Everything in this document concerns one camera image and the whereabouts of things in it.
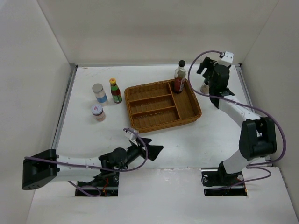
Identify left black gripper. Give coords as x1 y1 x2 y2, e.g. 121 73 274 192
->
119 136 163 170

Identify pepper grinder black top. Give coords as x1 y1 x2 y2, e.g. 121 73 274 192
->
200 78 209 95

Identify dark sauce bottle black cap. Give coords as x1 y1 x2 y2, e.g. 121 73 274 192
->
173 60 186 93

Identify green bottle yellow cap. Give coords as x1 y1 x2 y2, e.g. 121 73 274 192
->
109 78 122 104

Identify clear jar silver lid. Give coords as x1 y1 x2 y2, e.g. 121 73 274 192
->
92 83 108 106

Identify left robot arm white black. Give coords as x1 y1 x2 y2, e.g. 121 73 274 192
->
22 138 164 190

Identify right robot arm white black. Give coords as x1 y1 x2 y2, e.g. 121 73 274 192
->
197 57 277 187

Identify brown wicker divided tray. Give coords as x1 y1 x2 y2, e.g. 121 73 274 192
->
124 79 202 133

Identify spice jar red white lid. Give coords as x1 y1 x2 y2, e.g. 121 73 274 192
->
91 104 106 121

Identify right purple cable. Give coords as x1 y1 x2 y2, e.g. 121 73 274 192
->
187 50 287 189

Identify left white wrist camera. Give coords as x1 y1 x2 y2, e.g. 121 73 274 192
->
125 128 139 145

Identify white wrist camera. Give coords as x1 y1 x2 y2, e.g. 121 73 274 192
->
216 51 234 68
125 128 139 145

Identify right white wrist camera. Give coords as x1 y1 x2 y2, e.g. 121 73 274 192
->
216 51 234 68

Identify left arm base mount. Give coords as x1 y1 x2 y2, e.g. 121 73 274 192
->
77 173 119 197

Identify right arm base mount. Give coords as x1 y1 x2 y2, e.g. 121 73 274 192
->
201 169 247 196

